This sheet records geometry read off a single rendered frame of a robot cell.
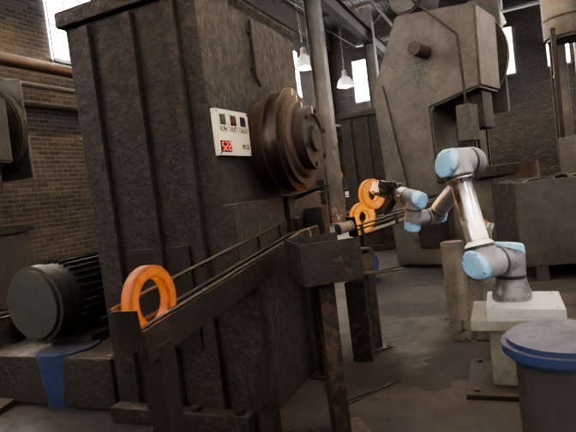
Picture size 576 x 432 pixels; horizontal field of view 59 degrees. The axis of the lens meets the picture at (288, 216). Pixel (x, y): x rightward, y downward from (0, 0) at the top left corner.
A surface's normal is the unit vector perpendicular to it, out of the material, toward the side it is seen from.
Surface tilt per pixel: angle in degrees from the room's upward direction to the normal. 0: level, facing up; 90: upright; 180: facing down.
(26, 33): 90
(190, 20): 90
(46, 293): 90
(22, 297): 90
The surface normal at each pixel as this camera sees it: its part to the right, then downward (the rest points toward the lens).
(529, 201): -0.15, 0.07
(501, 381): -0.38, 0.10
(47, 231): 0.91, -0.09
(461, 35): -0.61, 0.11
